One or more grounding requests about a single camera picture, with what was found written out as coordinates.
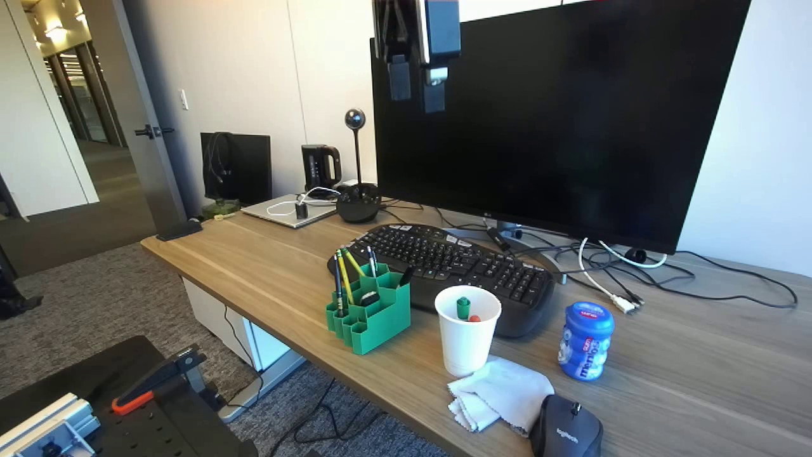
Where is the silver laptop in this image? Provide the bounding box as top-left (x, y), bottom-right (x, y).
top-left (244, 194), bottom-right (334, 228)

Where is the large black monitor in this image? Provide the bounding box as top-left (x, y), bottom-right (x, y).
top-left (374, 0), bottom-right (750, 253)

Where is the black electric kettle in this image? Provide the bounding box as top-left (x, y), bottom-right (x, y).
top-left (303, 144), bottom-right (343, 187)

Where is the blue gum canister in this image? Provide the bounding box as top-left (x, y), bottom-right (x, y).
top-left (559, 299), bottom-right (613, 382)

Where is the black framed wall panel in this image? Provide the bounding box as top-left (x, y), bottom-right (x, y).
top-left (200, 133), bottom-right (271, 206)

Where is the orange handled clamp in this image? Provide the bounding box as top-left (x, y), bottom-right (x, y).
top-left (112, 346), bottom-right (205, 416)

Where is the black computer mouse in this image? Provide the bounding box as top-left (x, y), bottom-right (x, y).
top-left (528, 393), bottom-right (603, 457)

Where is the yellow pencil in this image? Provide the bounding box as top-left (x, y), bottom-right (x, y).
top-left (334, 248), bottom-right (353, 308)

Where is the white crumpled cloth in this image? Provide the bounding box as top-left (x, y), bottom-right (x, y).
top-left (448, 356), bottom-right (552, 435)

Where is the white usb cable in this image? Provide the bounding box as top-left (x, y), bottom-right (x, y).
top-left (577, 237), bottom-right (669, 314)

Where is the small black adapter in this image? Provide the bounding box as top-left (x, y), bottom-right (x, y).
top-left (294, 196), bottom-right (308, 222)

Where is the black webcam on stand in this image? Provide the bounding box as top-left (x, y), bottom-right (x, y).
top-left (338, 110), bottom-right (381, 224)

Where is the white paper cup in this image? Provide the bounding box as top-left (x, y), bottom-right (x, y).
top-left (434, 284), bottom-right (502, 377)

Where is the black keyboard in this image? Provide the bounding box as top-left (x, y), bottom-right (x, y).
top-left (347, 224), bottom-right (552, 340)

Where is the green capped white marker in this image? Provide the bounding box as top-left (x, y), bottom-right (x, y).
top-left (456, 297), bottom-right (470, 319)

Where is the white desk leg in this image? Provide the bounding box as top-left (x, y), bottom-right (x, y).
top-left (183, 280), bottom-right (305, 422)

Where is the green honeycomb pen holder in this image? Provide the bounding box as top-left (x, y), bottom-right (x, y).
top-left (324, 264), bottom-right (412, 356)

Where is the black floor cable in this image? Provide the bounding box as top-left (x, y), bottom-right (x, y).
top-left (220, 308), bottom-right (400, 457)

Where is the black cable on desk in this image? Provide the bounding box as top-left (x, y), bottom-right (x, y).
top-left (541, 227), bottom-right (802, 312)

